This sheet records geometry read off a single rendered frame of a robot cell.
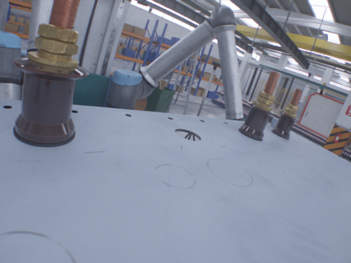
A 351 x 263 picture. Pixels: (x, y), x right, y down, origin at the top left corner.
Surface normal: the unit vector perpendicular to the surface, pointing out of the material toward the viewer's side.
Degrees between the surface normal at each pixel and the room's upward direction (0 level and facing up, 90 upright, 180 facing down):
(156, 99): 94
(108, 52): 90
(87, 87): 90
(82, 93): 90
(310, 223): 0
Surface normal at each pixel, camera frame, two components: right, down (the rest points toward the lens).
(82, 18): 0.50, 0.42
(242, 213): 0.32, -0.90
